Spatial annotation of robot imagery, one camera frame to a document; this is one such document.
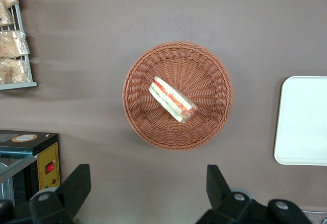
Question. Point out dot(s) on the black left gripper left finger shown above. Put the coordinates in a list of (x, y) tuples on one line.
[(69, 193)]

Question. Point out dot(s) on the brown wicker basket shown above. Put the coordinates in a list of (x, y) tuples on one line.
[(204, 80)]

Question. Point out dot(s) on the triangle sandwich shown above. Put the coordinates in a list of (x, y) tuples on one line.
[(171, 98)]

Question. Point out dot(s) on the cream plastic tray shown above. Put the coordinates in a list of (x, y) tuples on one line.
[(304, 121)]

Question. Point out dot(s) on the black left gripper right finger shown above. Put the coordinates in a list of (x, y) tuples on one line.
[(219, 198)]

